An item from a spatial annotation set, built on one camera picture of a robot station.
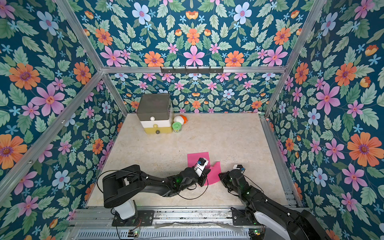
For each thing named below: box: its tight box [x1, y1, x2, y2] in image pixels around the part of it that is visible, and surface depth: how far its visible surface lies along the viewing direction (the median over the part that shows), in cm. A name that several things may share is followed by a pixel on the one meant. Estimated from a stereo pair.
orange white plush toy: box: [173, 114, 188, 125], surface depth 113 cm
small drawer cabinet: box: [136, 93, 174, 134], surface depth 106 cm
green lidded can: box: [172, 121, 183, 133], surface depth 109 cm
